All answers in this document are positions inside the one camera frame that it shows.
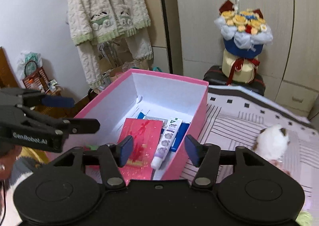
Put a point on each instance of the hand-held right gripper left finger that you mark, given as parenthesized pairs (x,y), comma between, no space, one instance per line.
(125,150)

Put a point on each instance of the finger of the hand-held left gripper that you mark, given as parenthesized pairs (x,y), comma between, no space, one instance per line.
(57,102)
(82,126)

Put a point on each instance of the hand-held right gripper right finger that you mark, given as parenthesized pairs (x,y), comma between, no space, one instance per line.
(192,150)

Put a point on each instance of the pink cardboard box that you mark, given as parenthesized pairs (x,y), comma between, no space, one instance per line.
(179,161)

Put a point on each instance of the blue packet with white label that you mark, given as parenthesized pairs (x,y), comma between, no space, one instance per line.
(180,133)
(140,115)

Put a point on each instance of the red envelope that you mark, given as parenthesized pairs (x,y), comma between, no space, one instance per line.
(142,136)

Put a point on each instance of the white purple toothpaste tube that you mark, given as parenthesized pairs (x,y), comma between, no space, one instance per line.
(165,141)

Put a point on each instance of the white plush dog toy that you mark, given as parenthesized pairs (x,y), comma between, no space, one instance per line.
(271,141)

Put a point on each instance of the person's left hand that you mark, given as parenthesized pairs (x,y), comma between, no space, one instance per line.
(8,161)

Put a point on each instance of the yellow cloth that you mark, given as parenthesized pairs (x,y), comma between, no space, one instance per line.
(30,153)

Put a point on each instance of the red woven basket bag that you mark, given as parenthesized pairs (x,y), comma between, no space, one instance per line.
(37,78)

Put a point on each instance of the grey white garment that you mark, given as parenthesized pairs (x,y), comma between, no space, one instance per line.
(22,173)

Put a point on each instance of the white green fleece pajama pants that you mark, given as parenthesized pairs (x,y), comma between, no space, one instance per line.
(89,66)

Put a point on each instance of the striped bed sheet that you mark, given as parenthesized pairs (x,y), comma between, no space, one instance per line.
(236,128)

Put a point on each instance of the white green plastic bag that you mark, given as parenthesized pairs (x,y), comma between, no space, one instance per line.
(31,57)

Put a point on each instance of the brown wooden board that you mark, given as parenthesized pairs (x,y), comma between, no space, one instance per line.
(6,71)

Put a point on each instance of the large brown paper bag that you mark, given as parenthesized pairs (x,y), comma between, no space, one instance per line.
(117,71)

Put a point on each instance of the black suitcase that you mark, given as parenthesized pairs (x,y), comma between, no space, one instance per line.
(214,76)

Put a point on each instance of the white green fleece pajama jacket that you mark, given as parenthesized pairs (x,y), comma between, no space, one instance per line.
(99,4)

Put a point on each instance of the yellow flower bouquet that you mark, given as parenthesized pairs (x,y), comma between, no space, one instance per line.
(243,46)

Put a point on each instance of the beige wardrobe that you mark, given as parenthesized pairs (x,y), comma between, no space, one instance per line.
(199,16)

